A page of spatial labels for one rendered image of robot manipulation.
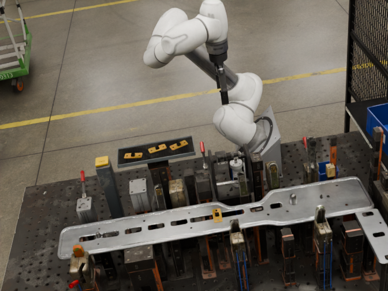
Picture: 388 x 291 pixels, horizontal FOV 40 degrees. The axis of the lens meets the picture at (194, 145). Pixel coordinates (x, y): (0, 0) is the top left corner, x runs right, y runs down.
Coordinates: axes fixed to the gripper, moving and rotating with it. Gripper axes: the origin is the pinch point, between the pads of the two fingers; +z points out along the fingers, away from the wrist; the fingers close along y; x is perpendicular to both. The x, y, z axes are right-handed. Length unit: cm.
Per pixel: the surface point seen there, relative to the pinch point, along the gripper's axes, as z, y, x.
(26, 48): 119, -361, -178
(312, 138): 25.4, 8.9, 36.2
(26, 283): 76, 17, -107
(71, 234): 46, 21, -76
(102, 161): 30, -7, -59
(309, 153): 31.7, 10.8, 34.6
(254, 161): 34.3, 6.9, 10.0
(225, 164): 30.8, 9.4, -3.3
